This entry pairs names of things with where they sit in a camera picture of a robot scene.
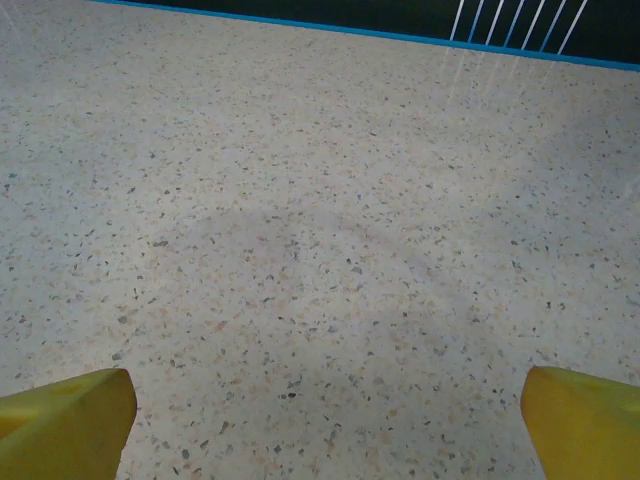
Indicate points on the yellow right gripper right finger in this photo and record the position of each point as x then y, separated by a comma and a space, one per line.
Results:
585, 430

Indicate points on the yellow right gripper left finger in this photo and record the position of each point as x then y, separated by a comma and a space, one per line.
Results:
65, 425

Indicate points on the blue table edge strip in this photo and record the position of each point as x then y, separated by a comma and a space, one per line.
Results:
450, 43

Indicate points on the dark printed rear wall panel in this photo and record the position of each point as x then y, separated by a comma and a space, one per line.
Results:
350, 10

